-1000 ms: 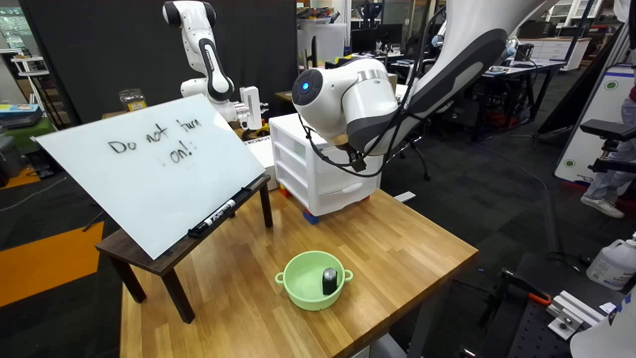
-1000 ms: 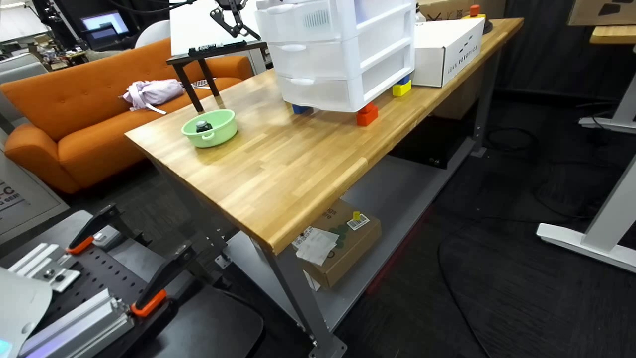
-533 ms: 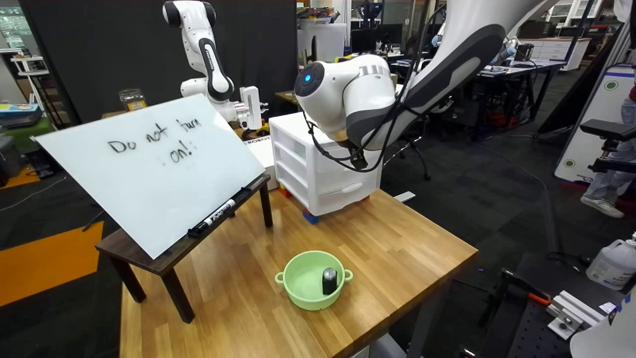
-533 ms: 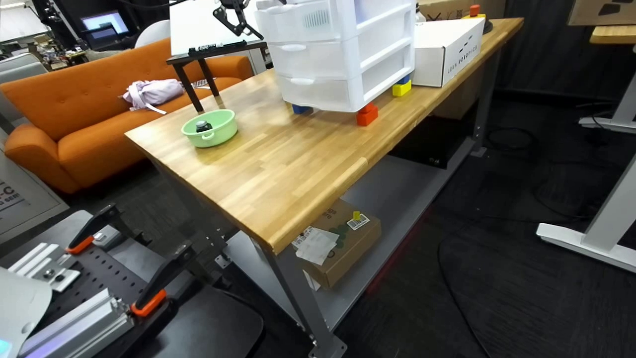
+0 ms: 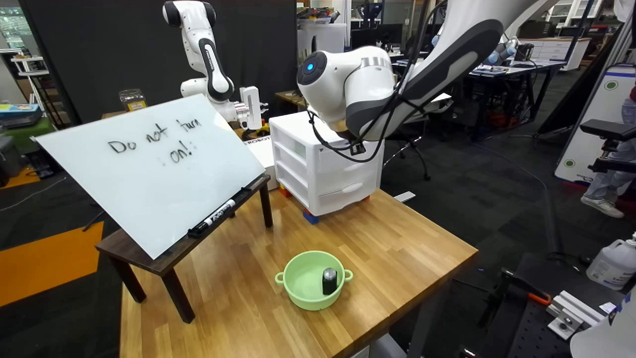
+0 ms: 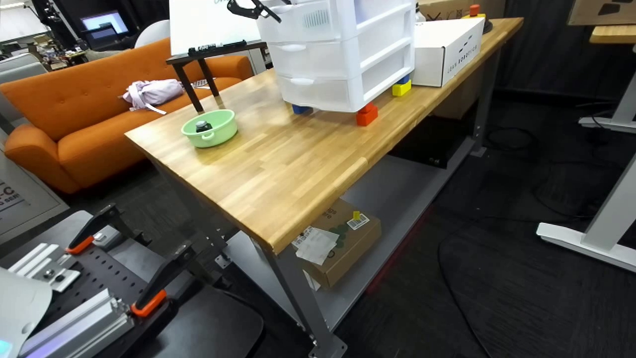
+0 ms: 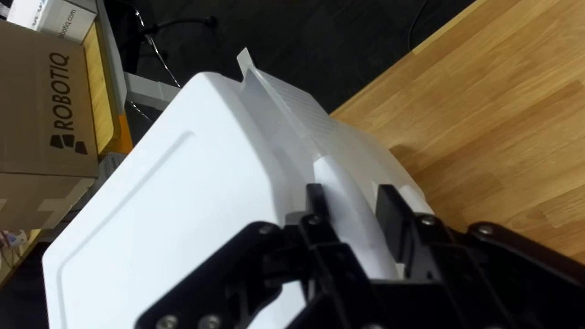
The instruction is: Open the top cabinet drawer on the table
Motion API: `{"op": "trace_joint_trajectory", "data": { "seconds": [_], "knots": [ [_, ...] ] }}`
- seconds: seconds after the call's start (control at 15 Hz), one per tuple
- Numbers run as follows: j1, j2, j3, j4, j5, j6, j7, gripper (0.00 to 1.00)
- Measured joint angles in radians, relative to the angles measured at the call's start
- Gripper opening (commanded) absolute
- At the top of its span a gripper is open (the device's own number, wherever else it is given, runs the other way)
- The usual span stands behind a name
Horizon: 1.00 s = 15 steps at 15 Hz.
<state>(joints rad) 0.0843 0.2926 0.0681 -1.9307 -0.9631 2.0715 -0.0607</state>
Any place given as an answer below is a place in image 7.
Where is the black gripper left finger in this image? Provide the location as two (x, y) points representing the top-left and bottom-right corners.
(134, 181), (390, 329)

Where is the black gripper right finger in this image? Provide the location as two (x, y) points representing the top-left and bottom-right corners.
(372, 182), (585, 329)

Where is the white plastic drawer with handle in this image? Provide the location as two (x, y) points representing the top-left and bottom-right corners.
(233, 45), (434, 283)

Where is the white desk leg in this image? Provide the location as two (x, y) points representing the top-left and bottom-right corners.
(122, 69), (182, 113)

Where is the brown Robotiq cardboard box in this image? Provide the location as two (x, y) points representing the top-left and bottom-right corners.
(0, 20), (102, 179)

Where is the white cardboard box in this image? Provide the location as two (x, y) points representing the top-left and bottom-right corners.
(0, 0), (100, 44)

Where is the white plastic drawer cabinet frame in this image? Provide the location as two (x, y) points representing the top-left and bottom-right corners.
(39, 69), (308, 329)

